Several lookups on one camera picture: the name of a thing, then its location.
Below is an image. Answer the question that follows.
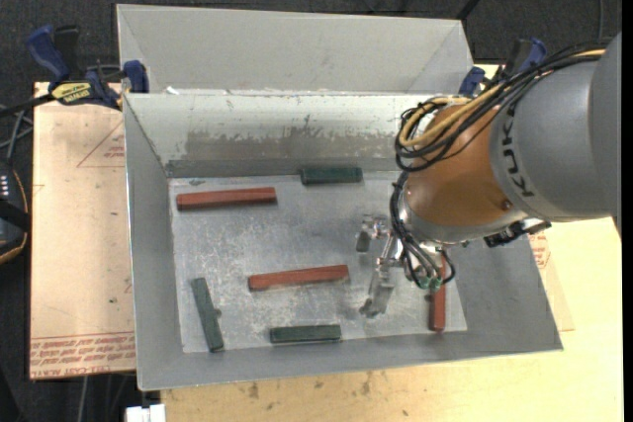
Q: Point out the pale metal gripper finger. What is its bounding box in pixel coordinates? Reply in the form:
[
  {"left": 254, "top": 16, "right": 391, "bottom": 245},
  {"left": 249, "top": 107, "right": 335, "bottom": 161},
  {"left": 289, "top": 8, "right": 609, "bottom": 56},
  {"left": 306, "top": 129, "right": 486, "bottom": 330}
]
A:
[
  {"left": 355, "top": 213, "right": 393, "bottom": 254},
  {"left": 359, "top": 256, "right": 398, "bottom": 319}
]

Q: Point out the red-brown flat block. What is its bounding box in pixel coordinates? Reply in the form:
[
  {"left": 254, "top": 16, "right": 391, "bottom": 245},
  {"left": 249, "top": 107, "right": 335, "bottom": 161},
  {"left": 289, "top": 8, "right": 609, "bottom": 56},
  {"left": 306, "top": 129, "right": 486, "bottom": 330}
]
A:
[
  {"left": 426, "top": 256, "right": 449, "bottom": 333},
  {"left": 247, "top": 264, "right": 351, "bottom": 293},
  {"left": 175, "top": 186, "right": 278, "bottom": 212}
]

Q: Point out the grey metal bin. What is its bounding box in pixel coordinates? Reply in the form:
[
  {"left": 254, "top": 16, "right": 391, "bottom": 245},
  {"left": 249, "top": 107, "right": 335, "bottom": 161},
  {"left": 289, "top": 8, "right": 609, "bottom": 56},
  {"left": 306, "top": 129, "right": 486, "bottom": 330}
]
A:
[{"left": 116, "top": 3, "right": 565, "bottom": 392}]

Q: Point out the dark green flat block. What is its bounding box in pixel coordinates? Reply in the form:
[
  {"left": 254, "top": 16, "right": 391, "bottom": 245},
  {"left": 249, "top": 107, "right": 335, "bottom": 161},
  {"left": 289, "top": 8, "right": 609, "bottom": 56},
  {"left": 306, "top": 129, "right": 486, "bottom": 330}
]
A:
[
  {"left": 300, "top": 166, "right": 364, "bottom": 187},
  {"left": 190, "top": 277, "right": 226, "bottom": 354},
  {"left": 269, "top": 323, "right": 343, "bottom": 345}
]

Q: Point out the brown cardboard board red print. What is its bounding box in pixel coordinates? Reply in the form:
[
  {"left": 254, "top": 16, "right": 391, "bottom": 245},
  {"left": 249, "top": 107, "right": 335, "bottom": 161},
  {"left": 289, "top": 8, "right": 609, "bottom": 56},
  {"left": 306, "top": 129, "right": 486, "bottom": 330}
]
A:
[{"left": 28, "top": 81, "right": 578, "bottom": 381}]

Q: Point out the black cylinder on white bracket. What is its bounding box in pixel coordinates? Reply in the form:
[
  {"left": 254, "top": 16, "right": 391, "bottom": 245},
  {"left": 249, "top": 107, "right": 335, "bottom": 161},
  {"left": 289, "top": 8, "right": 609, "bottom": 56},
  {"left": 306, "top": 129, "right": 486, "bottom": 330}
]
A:
[{"left": 483, "top": 218, "right": 553, "bottom": 249}]

